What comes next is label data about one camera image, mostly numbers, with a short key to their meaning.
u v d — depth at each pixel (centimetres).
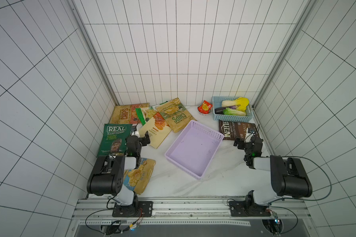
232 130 100
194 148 95
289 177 46
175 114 110
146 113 114
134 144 71
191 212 73
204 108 112
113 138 100
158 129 104
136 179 82
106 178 45
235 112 107
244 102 109
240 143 85
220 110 111
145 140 85
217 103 119
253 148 71
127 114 114
